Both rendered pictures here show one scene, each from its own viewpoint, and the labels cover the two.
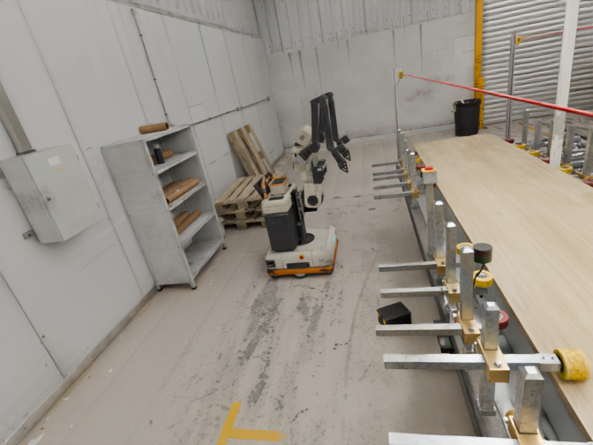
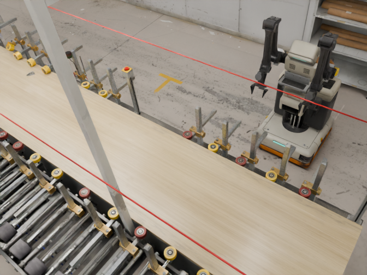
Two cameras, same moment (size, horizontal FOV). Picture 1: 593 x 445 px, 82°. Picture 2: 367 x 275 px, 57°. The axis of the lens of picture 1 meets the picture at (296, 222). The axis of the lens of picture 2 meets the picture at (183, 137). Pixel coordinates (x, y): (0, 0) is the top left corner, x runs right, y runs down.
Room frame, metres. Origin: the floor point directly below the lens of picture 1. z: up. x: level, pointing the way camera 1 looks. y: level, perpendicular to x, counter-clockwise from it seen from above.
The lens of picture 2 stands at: (3.19, -2.73, 2.94)
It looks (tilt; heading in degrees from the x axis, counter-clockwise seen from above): 48 degrees down; 117
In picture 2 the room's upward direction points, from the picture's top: 7 degrees counter-clockwise
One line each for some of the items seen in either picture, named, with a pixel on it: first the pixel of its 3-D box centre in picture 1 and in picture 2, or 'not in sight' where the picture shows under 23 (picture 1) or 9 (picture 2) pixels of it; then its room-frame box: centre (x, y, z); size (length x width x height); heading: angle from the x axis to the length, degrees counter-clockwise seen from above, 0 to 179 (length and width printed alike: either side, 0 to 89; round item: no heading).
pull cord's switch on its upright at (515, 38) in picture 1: (513, 94); not in sight; (3.42, -2.34, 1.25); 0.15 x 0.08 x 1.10; 165
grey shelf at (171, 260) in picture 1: (174, 206); (356, 24); (3.55, 1.26, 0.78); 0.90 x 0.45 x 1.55; 165
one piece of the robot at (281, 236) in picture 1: (287, 212); (304, 96); (3.18, 0.07, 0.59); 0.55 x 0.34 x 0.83; 165
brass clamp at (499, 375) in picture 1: (491, 357); not in sight; (0.72, -0.48, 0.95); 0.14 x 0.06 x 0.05; 165
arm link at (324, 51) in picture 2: (333, 117); (321, 65); (3.25, -0.52, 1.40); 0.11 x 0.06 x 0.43; 165
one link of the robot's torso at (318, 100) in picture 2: (311, 199); (301, 106); (3.18, -0.19, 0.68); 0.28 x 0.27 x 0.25; 165
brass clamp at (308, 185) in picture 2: not in sight; (311, 188); (3.38, -1.19, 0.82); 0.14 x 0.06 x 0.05; 165
